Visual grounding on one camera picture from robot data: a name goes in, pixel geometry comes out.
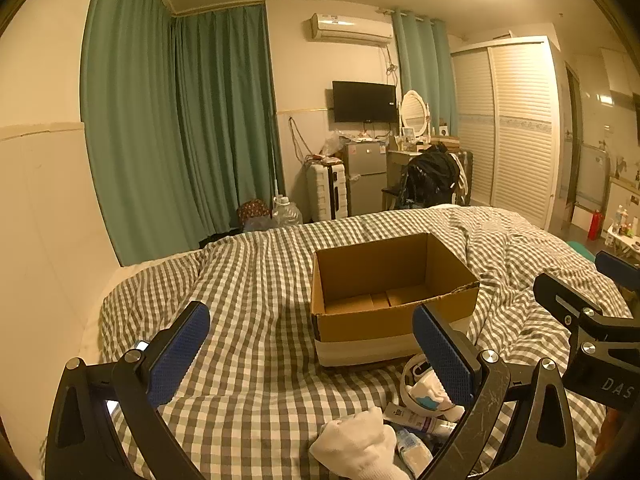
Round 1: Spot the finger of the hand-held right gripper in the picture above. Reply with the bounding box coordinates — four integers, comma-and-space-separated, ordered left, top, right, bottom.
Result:
532, 272, 635, 353
595, 251, 640, 292

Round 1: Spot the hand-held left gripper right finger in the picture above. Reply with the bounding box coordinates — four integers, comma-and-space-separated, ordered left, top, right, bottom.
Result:
411, 302, 586, 480

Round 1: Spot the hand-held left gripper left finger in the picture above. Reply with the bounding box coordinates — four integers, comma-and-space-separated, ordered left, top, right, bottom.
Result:
42, 301, 211, 480

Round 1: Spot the white ring-shaped object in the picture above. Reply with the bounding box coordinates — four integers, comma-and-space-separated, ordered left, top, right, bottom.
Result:
400, 353, 432, 413

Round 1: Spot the white tube with purple label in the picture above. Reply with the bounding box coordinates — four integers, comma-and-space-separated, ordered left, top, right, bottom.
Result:
382, 402, 458, 436

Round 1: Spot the brown cardboard box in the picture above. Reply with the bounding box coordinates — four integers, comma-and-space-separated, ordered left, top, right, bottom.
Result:
310, 232, 481, 368

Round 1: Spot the small clear bottle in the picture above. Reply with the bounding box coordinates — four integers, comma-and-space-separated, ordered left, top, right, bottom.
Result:
395, 440, 434, 479

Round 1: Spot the plain white sock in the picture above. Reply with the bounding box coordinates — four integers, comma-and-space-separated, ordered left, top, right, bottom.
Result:
309, 406, 411, 480

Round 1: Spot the small shelf with bottles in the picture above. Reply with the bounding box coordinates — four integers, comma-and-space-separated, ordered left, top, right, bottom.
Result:
606, 204, 640, 257

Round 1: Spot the teal object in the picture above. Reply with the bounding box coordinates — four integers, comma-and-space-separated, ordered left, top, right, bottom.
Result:
567, 241, 599, 261

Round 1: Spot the grey white checkered blanket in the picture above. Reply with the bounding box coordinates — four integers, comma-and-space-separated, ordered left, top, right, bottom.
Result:
100, 205, 633, 480

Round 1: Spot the patterned bag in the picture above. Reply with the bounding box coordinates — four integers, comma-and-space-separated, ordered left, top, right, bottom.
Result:
236, 199, 274, 233

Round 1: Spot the white louvered wardrobe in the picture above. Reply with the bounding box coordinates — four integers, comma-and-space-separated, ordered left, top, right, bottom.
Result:
450, 35, 564, 231

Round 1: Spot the clear water jug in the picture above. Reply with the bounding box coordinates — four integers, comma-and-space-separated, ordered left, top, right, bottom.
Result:
270, 195, 304, 231

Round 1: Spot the black backpack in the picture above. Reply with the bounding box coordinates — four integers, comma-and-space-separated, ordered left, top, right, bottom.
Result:
400, 145, 462, 209

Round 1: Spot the small grey fridge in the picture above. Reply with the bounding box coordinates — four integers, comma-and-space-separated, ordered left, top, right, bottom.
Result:
345, 140, 389, 217

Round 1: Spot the white dressing table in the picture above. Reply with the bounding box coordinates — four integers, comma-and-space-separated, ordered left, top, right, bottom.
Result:
387, 147, 426, 196

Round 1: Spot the white suitcase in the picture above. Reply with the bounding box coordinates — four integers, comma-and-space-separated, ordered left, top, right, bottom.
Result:
306, 160, 349, 224

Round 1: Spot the white oval mirror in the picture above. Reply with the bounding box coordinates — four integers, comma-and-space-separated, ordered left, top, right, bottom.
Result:
400, 90, 431, 137

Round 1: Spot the clear plastic bag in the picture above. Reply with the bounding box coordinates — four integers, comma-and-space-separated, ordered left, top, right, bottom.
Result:
322, 134, 352, 159

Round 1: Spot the wide green curtain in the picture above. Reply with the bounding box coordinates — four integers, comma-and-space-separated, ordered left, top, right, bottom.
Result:
170, 2, 282, 241

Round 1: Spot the narrow green curtain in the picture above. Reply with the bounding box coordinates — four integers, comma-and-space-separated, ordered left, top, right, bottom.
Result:
390, 7, 458, 137

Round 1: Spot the white air conditioner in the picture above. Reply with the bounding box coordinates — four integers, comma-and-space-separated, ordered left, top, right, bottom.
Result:
306, 12, 394, 47

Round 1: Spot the hanging wall cable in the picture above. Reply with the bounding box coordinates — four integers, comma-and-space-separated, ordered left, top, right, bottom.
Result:
289, 116, 321, 163

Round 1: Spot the green side wall curtain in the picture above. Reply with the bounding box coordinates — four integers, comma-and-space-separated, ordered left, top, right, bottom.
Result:
80, 0, 177, 267

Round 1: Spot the black wall television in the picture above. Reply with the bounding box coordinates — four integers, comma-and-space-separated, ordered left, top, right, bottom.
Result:
331, 80, 399, 124

